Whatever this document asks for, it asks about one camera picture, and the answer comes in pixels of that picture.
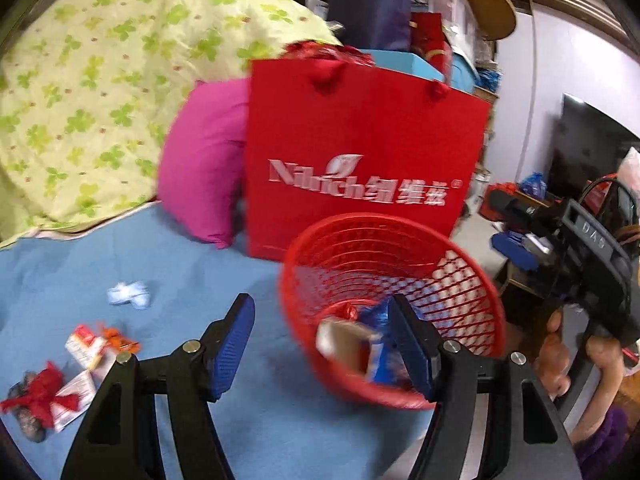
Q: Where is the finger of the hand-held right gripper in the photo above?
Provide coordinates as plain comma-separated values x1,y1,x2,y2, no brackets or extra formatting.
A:
491,232,541,272
487,187,548,228

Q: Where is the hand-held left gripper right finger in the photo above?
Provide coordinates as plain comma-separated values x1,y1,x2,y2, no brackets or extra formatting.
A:
387,295,583,480

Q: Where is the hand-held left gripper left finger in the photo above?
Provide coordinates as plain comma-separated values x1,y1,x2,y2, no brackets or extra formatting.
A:
60,293,257,480

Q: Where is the white cardboard box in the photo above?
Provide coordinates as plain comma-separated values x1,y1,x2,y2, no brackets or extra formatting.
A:
316,317,373,377

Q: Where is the orange wrapper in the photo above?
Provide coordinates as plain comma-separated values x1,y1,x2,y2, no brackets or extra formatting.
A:
100,327,142,357

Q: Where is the red plastic basket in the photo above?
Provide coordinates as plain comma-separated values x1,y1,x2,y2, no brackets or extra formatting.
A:
279,212,507,411

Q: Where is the white red cigarette box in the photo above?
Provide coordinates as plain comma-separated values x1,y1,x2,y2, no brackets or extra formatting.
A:
65,324,110,370

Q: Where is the white red packet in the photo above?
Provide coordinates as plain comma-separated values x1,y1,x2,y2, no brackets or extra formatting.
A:
50,369,98,433

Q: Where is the red ribbon bow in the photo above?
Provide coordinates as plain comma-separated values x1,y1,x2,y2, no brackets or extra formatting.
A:
0,360,81,428

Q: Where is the grey foil ball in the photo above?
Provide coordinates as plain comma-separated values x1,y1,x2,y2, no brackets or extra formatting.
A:
10,370,57,444

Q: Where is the person's right forearm purple sleeve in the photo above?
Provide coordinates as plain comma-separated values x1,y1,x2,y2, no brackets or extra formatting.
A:
570,405,632,480

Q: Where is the person's right hand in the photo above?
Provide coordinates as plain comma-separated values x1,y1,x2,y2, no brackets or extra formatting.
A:
532,307,628,433

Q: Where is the blue plastic bag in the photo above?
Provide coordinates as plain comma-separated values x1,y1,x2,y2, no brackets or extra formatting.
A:
517,172,546,199

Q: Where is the black television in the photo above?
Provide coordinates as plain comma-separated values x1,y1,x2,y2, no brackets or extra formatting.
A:
547,92,640,202

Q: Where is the blue bed sheet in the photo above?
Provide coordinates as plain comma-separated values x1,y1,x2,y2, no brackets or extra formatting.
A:
0,200,441,480

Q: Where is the crumpled white paper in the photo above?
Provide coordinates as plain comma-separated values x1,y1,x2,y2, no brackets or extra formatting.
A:
106,280,152,309

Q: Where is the red paper bag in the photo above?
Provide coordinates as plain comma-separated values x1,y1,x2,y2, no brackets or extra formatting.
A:
244,57,493,263

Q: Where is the light blue box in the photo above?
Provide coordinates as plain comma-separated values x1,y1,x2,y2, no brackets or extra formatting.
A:
360,49,476,94

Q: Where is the small red gift bag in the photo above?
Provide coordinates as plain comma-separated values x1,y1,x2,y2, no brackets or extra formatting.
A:
410,12,454,86

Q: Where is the pink pillow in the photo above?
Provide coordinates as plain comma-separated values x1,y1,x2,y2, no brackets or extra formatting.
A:
157,77,252,252

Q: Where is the round wooden tabletop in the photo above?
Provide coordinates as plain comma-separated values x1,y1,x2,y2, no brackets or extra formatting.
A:
440,0,517,42

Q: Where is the clear plastic storage box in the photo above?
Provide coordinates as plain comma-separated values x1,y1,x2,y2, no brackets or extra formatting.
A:
410,0,479,61

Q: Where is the red patterned wrapped bundle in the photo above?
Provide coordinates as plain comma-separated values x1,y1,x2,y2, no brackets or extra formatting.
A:
282,42,376,69

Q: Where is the navy blue bag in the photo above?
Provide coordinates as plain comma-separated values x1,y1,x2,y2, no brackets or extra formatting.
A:
327,0,414,54

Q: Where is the green floral quilt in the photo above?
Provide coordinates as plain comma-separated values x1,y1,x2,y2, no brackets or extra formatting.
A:
0,0,346,242

